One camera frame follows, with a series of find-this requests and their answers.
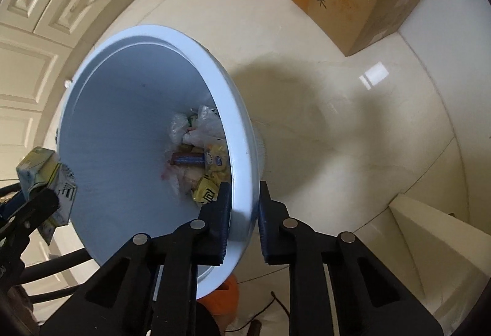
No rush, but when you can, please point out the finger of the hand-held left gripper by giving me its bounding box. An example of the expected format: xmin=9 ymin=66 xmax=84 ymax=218
xmin=0 ymin=188 xmax=61 ymax=242
xmin=0 ymin=194 xmax=27 ymax=222

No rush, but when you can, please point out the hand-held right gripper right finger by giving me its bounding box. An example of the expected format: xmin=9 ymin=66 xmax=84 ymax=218
xmin=258 ymin=181 xmax=442 ymax=336

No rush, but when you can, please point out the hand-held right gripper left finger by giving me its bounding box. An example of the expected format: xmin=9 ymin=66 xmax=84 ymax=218
xmin=38 ymin=181 xmax=233 ymax=336

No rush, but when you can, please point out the small drink carton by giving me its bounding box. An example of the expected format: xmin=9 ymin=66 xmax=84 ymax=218
xmin=15 ymin=147 xmax=77 ymax=245

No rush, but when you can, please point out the white plastic bin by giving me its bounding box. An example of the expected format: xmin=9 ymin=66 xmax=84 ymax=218
xmin=56 ymin=25 xmax=265 ymax=300

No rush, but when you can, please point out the yellow snack packet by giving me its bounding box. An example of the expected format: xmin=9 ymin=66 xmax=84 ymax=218
xmin=191 ymin=140 xmax=233 ymax=206

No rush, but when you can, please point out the orange plastic object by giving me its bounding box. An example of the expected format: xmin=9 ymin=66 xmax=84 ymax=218
xmin=197 ymin=275 xmax=240 ymax=329

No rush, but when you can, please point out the cream base cabinet run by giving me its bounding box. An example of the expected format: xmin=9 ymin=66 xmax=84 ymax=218
xmin=0 ymin=0 xmax=215 ymax=206

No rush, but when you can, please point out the cream flat board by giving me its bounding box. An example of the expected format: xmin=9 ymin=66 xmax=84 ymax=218
xmin=389 ymin=193 xmax=476 ymax=294

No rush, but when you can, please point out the black metal frame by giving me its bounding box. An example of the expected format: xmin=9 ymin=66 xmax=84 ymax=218
xmin=15 ymin=248 xmax=95 ymax=306

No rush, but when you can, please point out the thin dark cable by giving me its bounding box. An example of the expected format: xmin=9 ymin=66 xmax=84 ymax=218
xmin=230 ymin=290 xmax=296 ymax=333

